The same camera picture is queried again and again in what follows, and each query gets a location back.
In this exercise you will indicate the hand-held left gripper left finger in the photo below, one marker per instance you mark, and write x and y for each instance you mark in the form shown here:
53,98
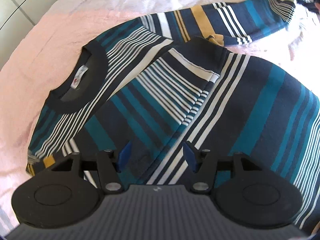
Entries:
125,157

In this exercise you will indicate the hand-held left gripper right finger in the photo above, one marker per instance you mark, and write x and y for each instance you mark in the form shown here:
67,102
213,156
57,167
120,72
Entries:
190,156

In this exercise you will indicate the striped long-sleeve shirt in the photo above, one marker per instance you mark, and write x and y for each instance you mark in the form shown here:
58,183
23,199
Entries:
250,105

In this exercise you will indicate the white wardrobe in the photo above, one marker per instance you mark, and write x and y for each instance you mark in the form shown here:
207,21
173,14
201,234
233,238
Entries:
15,5

